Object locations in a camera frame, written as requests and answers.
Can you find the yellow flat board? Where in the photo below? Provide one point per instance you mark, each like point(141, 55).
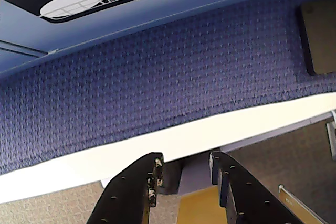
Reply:
point(197, 208)

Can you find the grey metal post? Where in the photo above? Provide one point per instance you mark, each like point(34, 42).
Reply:
point(332, 134)

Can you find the blue toy kitchen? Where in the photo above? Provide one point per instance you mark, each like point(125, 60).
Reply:
point(157, 11)

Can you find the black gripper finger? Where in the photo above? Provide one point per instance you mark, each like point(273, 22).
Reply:
point(249, 197)
point(126, 195)

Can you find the silver metal bracket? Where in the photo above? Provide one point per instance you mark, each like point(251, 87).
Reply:
point(288, 200)

